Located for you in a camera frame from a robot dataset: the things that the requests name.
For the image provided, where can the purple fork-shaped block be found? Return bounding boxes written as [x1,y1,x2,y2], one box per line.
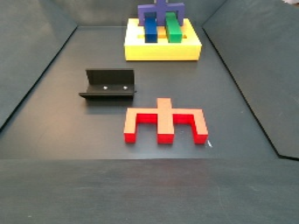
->
[138,0,185,26]

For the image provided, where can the yellow slotted board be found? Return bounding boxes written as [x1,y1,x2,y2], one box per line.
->
[125,18,202,61]

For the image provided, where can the red fork-shaped block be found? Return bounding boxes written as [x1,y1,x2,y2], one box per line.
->
[125,98,209,144]

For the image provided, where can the green long bar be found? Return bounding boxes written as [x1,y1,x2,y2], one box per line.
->
[165,12,183,43]

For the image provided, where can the blue long bar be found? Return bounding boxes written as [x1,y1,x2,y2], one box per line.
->
[145,17,158,43]

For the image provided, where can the black angle bracket holder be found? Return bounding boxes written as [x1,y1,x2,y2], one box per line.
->
[79,68,137,99]

